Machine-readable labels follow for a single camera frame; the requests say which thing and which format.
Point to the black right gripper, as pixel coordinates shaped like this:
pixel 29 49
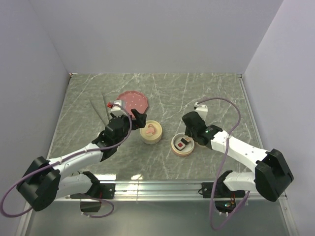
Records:
pixel 187 132

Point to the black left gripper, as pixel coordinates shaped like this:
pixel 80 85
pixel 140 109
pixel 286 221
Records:
pixel 140 122

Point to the orange sushi roll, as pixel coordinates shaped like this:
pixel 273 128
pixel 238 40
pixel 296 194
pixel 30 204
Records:
pixel 185 140

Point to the pink dotted plate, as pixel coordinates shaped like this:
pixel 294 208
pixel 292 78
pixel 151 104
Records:
pixel 134 100

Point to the red sushi roll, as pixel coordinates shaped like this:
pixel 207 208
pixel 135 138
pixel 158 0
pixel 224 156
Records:
pixel 180 146

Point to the metal serving tongs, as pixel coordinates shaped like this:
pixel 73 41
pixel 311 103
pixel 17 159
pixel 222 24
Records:
pixel 99 106

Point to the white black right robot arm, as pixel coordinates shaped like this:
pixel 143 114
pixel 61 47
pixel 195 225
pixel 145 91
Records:
pixel 269 173

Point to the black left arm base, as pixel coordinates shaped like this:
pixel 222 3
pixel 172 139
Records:
pixel 95 195

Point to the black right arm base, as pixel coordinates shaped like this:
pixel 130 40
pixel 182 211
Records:
pixel 221 191

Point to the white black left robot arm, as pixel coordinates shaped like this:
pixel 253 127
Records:
pixel 46 180

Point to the metal lunch box tier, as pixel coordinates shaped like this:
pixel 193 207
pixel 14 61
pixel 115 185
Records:
pixel 151 140

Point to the beige lunch box tier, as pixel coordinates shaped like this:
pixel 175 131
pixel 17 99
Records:
pixel 187 150

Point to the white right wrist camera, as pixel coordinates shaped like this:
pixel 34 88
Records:
pixel 201 109

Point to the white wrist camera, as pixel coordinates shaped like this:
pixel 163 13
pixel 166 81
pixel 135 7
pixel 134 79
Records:
pixel 201 109
pixel 117 108

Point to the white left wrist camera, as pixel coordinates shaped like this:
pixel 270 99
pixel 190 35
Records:
pixel 117 108

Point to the aluminium front rail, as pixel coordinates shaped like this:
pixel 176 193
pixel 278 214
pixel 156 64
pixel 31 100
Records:
pixel 156 208

